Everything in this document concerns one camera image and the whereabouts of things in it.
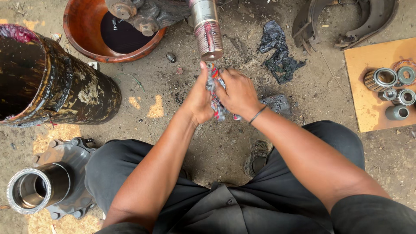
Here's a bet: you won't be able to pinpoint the person's left hand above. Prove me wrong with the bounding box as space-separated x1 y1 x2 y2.
180 61 216 126

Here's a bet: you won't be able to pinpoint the person's right hand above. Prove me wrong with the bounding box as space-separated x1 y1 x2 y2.
214 67 266 121

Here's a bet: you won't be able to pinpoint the multicoloured striped rag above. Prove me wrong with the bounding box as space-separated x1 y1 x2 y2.
205 62 243 122

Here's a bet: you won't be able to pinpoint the steel axle spindle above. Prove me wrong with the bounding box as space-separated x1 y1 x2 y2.
188 0 225 62

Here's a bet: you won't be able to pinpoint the black wrist band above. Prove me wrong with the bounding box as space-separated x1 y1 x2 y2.
248 105 268 125

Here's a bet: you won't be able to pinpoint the grey greasy lump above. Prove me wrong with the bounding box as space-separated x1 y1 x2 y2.
259 94 291 115

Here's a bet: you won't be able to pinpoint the black dirty cloth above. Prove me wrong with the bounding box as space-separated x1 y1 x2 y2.
258 20 307 85

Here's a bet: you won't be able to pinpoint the greasy axle knuckle assembly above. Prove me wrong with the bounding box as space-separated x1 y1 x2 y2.
105 0 193 37

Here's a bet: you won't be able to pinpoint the person's worn grey shoe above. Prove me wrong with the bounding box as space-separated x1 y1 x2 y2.
243 139 274 179

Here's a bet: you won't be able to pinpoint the black greasy brake drum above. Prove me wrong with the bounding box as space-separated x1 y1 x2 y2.
0 24 122 128

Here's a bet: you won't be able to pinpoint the orange basin with black oil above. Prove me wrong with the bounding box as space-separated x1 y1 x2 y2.
63 0 167 63

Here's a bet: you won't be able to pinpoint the person's black trousers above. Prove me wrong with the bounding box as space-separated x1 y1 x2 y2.
84 120 366 234

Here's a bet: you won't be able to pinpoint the brown plywood board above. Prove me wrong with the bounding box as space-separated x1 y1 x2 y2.
343 37 416 133

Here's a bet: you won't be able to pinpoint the large tapered roller bearing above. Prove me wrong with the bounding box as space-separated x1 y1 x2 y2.
363 67 399 93

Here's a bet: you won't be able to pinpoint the rusty brake shoes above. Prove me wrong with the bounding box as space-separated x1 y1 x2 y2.
291 0 399 53

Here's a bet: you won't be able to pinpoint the steel hex axle nut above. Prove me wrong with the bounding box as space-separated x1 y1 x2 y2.
378 87 398 101

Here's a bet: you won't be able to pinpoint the grey metal sleeve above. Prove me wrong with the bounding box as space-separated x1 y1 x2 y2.
385 105 410 121

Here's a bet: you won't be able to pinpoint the grey wheel hub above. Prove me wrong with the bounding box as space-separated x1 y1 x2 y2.
6 138 99 220

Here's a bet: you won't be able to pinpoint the small tapered roller bearing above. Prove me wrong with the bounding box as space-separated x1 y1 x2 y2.
392 88 416 106

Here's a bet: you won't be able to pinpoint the thin green wire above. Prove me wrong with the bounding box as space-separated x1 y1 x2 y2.
112 73 146 93

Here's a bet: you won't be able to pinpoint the round seal ring washer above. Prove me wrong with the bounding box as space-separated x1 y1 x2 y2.
392 60 416 87

